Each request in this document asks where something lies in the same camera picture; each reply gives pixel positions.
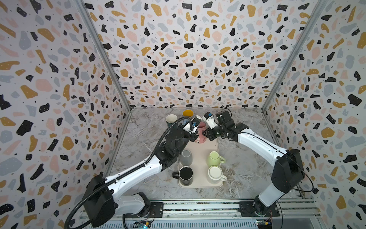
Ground dark green mug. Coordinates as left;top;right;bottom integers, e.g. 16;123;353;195
165;114;178;127

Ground grey handleless cup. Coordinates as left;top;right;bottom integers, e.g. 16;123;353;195
179;149;193;166

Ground pink glass mug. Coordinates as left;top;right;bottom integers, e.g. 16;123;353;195
195;121;206;144

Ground light blue yellow-inside mug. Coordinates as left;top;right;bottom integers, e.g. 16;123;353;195
183;109;194;119

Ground light green mug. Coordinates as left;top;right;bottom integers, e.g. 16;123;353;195
207;151;226;167

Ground white cream mug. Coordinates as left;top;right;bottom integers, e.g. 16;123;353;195
207;166;227;184

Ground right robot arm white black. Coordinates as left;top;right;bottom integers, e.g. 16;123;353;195
203;108;306;216

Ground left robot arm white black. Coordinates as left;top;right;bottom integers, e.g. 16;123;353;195
83;123;198;228

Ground black mug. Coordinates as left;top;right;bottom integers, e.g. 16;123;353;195
172;167;193;186

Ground beige rectangular tray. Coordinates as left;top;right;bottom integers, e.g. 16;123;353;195
177;139;224;188

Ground green circuit board left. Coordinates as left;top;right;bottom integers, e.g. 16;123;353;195
132;221;152;229

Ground circuit board right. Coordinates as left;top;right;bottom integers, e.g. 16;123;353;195
256;219;273;229

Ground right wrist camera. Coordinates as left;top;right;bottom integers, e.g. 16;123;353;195
203;112;218;129

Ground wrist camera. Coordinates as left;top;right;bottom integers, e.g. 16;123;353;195
183;115;202;134
203;112;218;129

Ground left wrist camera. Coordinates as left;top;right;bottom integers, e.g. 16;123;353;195
183;115;202;134

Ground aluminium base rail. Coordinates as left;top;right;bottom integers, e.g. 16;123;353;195
100;199;326;229

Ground black corrugated cable conduit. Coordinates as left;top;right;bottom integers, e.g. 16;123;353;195
64;116;193;229

